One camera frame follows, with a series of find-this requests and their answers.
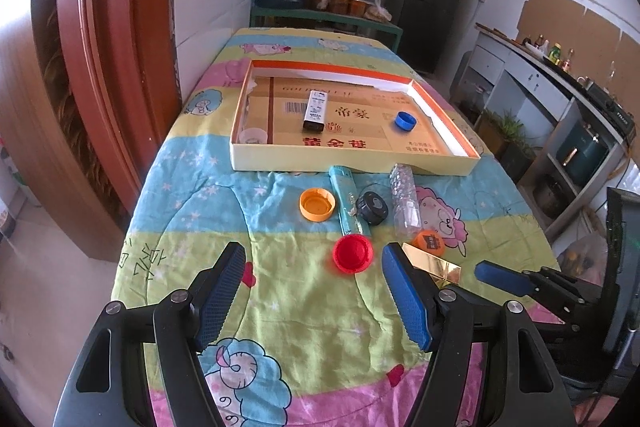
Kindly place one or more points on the orange-yellow bottle cap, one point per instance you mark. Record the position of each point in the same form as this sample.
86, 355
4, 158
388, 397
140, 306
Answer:
316, 205

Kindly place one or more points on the cardboard sheets on wall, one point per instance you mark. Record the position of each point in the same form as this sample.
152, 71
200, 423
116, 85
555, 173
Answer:
575, 27

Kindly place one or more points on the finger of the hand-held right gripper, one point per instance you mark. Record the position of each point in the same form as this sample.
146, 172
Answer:
500, 278

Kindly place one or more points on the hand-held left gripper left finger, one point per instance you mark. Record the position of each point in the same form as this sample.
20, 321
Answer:
222, 297

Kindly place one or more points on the wooden door frame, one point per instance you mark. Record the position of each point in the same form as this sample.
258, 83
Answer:
100, 57

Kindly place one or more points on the orange-rimmed cardboard box tray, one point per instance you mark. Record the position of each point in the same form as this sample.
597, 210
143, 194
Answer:
360, 159

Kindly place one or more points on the clear plastic bottle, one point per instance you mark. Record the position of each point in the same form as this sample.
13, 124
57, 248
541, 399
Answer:
406, 202

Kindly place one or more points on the gold rectangular box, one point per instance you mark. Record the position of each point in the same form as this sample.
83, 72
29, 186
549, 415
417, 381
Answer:
440, 267

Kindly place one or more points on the clear plastic lid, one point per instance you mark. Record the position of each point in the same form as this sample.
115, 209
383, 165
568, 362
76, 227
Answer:
252, 137

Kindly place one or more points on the white cartoon print box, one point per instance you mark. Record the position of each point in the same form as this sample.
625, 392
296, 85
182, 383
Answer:
314, 109

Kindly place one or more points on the teal rectangular box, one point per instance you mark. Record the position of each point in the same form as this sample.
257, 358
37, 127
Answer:
347, 202

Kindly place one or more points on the dark cooking pot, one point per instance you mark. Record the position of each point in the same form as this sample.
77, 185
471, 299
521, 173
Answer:
549, 198

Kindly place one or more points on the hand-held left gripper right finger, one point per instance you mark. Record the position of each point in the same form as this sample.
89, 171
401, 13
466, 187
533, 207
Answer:
405, 292

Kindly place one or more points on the black refrigerator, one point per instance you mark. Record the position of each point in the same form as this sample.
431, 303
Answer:
430, 2

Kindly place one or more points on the white kitchen counter cabinet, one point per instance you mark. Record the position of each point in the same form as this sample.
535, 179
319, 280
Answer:
530, 79

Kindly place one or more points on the white plastic bag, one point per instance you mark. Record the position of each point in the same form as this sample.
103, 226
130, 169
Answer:
380, 11

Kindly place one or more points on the teal cooking appliance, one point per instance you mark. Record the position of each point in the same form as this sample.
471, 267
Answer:
582, 152

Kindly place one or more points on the blue bottle cap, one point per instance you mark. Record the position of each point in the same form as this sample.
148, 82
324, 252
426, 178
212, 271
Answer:
404, 121

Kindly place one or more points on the green bottle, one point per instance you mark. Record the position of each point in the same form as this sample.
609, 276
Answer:
554, 53

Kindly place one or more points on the grey gas cylinder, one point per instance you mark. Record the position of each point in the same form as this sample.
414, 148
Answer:
462, 74

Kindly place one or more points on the black round case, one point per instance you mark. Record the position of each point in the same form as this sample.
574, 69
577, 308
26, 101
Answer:
372, 208

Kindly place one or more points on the red bottle cap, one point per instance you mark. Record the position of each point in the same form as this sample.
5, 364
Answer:
353, 255

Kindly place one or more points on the cartoon printed blanket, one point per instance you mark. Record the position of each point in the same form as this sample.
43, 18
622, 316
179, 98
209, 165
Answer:
290, 332

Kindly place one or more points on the green potted plants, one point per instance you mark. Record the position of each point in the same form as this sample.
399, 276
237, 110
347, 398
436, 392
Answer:
507, 134

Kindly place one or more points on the black stove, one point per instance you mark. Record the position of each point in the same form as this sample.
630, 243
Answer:
612, 109

